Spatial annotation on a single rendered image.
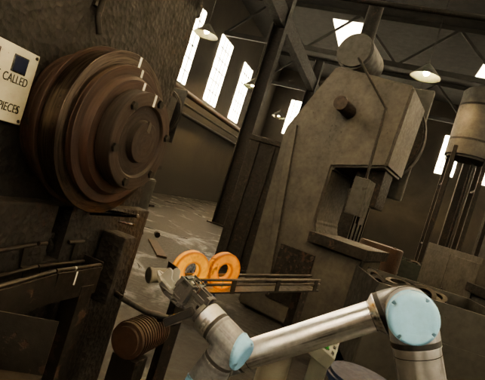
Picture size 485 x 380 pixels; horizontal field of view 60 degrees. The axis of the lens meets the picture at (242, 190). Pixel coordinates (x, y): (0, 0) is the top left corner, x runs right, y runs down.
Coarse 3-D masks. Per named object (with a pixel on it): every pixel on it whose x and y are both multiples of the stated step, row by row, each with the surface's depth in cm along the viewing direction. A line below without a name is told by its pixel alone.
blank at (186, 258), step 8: (184, 256) 159; (192, 256) 161; (200, 256) 163; (176, 264) 158; (184, 264) 160; (200, 264) 164; (208, 264) 166; (184, 272) 160; (200, 272) 165; (208, 272) 167
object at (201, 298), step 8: (184, 280) 121; (192, 280) 123; (200, 280) 126; (176, 288) 123; (184, 288) 121; (192, 288) 120; (200, 288) 122; (176, 296) 121; (184, 296) 120; (192, 296) 121; (200, 296) 120; (208, 296) 120; (176, 304) 121; (184, 304) 121; (192, 304) 121; (200, 304) 120; (208, 304) 119; (200, 312) 117
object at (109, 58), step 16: (80, 64) 104; (96, 64) 104; (112, 64) 110; (128, 64) 116; (144, 64) 122; (64, 80) 102; (80, 80) 101; (48, 96) 101; (64, 96) 99; (160, 96) 135; (48, 112) 100; (64, 112) 99; (48, 128) 100; (64, 128) 101; (48, 144) 101; (64, 144) 102; (48, 160) 103; (64, 160) 104; (48, 176) 107; (64, 176) 106; (64, 192) 107; (80, 208) 115; (96, 208) 121; (112, 208) 129
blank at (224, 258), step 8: (216, 256) 169; (224, 256) 170; (232, 256) 172; (216, 264) 168; (224, 264) 171; (232, 264) 173; (216, 272) 169; (232, 272) 174; (216, 288) 171; (224, 288) 173
